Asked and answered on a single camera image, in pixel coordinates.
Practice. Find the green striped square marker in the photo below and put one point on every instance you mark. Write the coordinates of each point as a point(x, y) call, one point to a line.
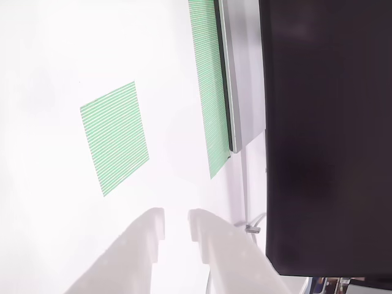
point(114, 137)

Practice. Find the large black panel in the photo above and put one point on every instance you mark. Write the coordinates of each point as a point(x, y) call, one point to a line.
point(321, 122)

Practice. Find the silver metal bar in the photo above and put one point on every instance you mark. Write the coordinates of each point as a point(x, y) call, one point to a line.
point(245, 92)

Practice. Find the green striped strip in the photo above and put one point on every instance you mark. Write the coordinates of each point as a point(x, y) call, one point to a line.
point(208, 92)

